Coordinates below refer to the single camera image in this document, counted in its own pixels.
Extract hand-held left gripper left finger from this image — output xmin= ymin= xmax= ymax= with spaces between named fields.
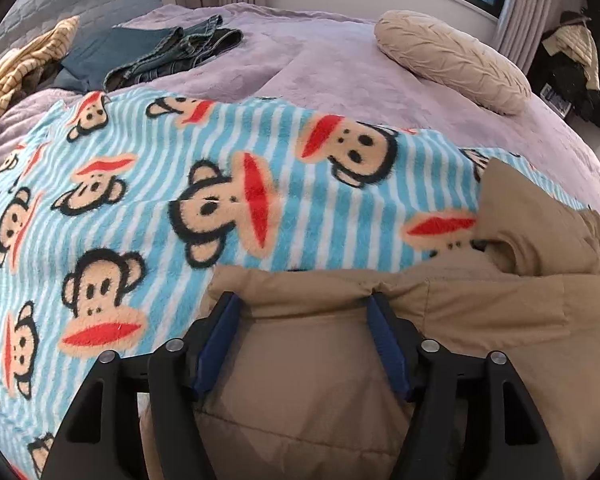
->
xmin=40 ymin=292 xmax=242 ymax=480

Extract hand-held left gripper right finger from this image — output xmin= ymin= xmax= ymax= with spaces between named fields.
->
xmin=367 ymin=291 xmax=566 ymax=480

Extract tan puffer jacket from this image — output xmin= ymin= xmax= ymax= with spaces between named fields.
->
xmin=140 ymin=157 xmax=600 ymax=480

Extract monkey printed striped blanket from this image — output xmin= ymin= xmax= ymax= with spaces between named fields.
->
xmin=0 ymin=87 xmax=589 ymax=477

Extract blue jeans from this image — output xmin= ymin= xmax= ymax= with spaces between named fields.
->
xmin=102 ymin=15 xmax=245 ymax=92

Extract round cream pillow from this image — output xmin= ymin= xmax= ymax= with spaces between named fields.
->
xmin=374 ymin=10 xmax=533 ymax=116

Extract purple bedspread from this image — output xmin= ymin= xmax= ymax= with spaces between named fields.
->
xmin=0 ymin=2 xmax=600 ymax=222

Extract dark printed bag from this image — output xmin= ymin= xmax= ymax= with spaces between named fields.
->
xmin=541 ymin=84 xmax=575 ymax=117

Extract teal folded garment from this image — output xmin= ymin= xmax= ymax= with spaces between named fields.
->
xmin=60 ymin=26 xmax=182 ymax=92

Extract orange striped cloth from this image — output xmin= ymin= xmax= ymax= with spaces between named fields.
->
xmin=0 ymin=16 xmax=81 ymax=157

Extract beige hanging jacket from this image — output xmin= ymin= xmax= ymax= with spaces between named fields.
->
xmin=541 ymin=11 xmax=600 ymax=92

